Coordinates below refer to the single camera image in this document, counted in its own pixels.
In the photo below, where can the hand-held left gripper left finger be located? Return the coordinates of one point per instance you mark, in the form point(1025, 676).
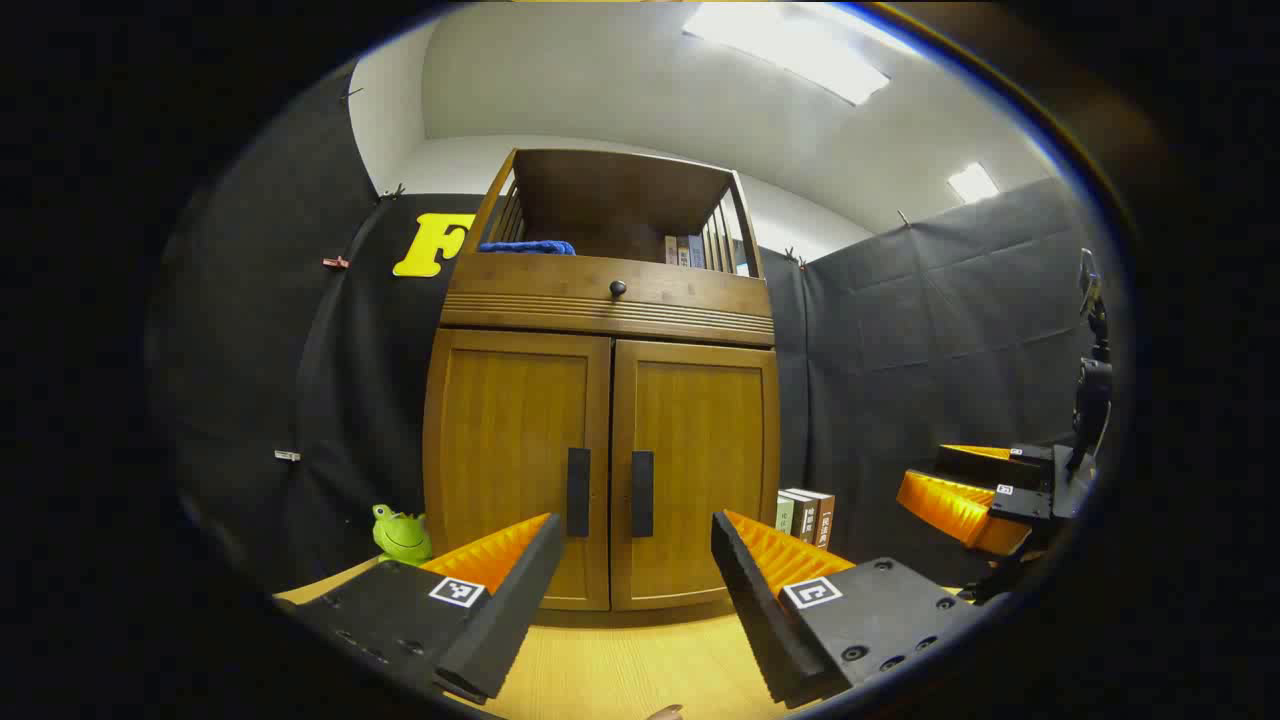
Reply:
point(510, 620)

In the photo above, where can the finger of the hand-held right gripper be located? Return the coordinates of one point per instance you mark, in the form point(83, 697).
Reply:
point(1015, 503)
point(985, 468)

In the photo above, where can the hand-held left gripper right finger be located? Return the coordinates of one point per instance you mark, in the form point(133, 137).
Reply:
point(755, 620)

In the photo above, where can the wooden cabinet door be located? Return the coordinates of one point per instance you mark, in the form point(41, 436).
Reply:
point(500, 430)
point(710, 440)

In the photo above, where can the wooden double-door shoe cabinet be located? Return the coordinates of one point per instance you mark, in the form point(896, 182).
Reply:
point(600, 320)

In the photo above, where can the wooden cabinet drawer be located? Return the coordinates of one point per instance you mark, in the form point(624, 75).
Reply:
point(530, 285)

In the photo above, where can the pale green standing book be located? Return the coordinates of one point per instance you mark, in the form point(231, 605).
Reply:
point(783, 515)

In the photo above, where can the grey standing book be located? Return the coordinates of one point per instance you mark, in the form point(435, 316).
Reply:
point(803, 518)

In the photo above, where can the brown standing book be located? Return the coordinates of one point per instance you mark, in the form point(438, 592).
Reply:
point(825, 520)

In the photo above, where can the green frog plush toy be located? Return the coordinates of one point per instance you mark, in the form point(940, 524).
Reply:
point(402, 538)

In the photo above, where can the black backdrop cloth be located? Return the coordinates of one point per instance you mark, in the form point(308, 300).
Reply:
point(900, 340)

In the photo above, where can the small ceiling light panel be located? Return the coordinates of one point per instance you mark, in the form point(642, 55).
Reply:
point(973, 183)

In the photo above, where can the blue small book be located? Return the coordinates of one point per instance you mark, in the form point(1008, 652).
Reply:
point(697, 252)

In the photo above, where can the grey small book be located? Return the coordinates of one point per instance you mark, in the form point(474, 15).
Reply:
point(684, 251)

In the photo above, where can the blue folded cloth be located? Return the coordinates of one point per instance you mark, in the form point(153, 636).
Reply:
point(525, 247)

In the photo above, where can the large ceiling light panel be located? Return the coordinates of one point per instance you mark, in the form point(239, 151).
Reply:
point(790, 45)

